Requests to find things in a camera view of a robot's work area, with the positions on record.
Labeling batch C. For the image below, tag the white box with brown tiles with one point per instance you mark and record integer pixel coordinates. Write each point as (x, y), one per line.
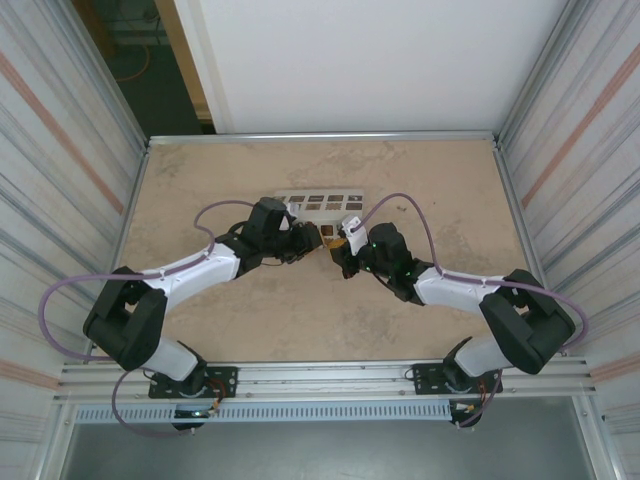
(330, 216)

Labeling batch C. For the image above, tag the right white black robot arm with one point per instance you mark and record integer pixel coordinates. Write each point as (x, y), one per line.
(450, 290)

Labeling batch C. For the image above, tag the aluminium frame cross rail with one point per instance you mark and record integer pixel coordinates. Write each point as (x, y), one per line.
(320, 138)

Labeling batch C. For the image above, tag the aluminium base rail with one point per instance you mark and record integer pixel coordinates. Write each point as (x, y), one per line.
(320, 377)

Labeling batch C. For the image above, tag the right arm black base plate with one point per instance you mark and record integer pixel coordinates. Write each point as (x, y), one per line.
(425, 375)

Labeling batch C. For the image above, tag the aluminium frame side rail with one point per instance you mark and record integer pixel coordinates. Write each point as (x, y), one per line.
(525, 240)
(125, 225)

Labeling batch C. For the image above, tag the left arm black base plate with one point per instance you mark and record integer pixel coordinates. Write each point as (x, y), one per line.
(225, 375)

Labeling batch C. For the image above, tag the wooden door frame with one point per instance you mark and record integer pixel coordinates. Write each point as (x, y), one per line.
(192, 70)

